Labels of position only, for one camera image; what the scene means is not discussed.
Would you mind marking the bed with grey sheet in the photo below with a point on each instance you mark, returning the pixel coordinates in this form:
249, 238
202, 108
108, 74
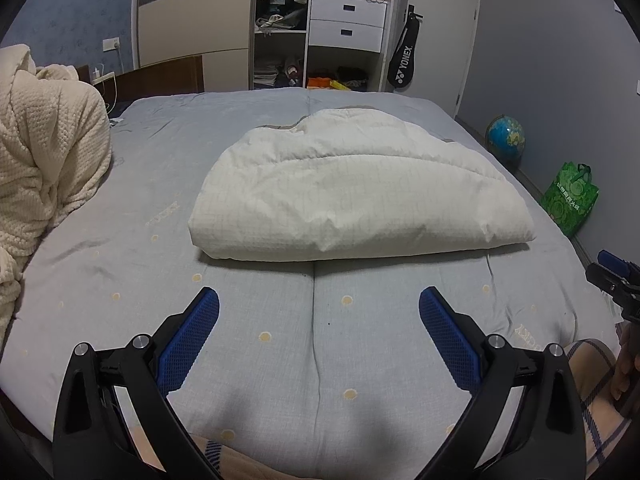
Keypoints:
150, 260

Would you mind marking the wooden headboard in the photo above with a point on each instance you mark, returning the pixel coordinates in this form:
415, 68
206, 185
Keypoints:
160, 77

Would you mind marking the person's plaid pajama pants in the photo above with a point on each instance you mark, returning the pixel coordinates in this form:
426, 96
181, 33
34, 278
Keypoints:
595, 395

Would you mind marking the white drawer unit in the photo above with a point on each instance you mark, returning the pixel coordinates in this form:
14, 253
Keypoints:
345, 30

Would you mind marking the white door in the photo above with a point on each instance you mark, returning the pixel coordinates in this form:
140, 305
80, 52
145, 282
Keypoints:
440, 35

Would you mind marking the green shopping bag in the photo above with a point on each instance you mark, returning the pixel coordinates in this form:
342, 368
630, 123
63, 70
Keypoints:
570, 200

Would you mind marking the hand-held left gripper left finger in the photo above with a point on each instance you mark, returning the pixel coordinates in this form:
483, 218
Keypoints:
190, 340

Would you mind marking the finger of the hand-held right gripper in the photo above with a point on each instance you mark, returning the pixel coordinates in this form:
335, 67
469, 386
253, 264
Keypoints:
611, 260
602, 277

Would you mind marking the folded items on wardrobe floor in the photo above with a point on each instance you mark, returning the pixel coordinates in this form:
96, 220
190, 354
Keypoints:
320, 80

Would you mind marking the blue globe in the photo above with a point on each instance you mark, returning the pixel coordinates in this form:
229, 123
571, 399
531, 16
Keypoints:
505, 135

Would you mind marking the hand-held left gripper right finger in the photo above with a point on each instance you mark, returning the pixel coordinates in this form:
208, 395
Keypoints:
447, 340

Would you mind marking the white wall socket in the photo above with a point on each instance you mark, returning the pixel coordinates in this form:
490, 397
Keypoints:
111, 44

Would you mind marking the cream knit blanket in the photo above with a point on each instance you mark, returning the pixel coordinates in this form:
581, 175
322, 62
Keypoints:
50, 150

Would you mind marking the person's right hand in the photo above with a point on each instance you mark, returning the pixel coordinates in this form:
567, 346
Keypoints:
622, 380

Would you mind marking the white plug-in charger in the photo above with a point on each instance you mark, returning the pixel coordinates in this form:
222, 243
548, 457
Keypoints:
102, 75

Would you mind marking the wardrobe with sliding doors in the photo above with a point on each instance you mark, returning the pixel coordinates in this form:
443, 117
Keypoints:
195, 10

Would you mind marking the white duvet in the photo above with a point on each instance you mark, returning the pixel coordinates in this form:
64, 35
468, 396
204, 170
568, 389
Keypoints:
350, 195

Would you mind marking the black racket bag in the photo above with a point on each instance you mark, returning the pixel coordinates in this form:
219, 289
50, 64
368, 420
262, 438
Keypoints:
400, 70

